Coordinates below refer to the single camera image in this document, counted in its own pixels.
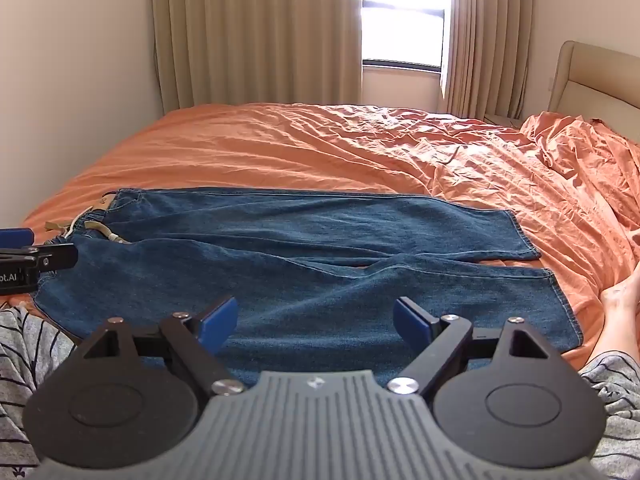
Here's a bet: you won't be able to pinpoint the beige bed headboard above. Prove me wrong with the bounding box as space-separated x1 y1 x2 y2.
547 40 640 134

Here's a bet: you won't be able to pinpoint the beige curtain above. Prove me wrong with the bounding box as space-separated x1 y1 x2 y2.
440 0 535 122
150 0 364 117

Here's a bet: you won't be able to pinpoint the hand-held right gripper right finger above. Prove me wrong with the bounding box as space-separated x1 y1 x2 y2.
387 297 553 396

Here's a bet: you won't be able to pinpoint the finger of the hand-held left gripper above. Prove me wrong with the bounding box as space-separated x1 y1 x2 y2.
0 228 35 248
27 243 80 272

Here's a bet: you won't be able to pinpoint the window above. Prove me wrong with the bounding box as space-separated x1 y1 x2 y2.
358 0 457 74

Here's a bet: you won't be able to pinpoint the blue denim pants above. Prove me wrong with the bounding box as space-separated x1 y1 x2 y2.
31 187 581 386

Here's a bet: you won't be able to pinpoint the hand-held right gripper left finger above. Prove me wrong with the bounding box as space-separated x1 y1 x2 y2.
82 296 246 396

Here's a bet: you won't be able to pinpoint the orange bed sheet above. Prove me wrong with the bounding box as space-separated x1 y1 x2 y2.
0 102 640 372

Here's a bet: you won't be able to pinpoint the striped grey shorts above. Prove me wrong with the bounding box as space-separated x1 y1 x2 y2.
0 305 640 480

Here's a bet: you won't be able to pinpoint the person's right leg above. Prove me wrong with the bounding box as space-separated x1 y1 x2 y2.
586 259 640 363

